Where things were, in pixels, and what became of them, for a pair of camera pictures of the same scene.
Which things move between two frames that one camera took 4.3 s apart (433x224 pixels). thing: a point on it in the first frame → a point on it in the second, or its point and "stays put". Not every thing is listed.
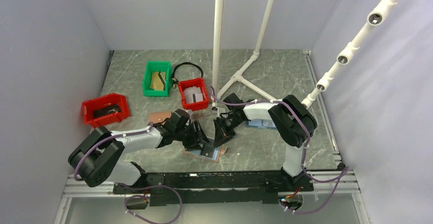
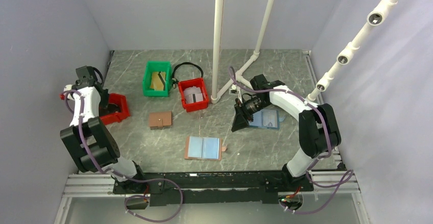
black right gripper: (221, 133) → (242, 115)
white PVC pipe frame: (217, 93) stays put
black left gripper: (194, 140) → (103, 104)
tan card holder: (208, 151) stays put
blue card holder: (261, 123) stays put
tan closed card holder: (159, 117) stays put
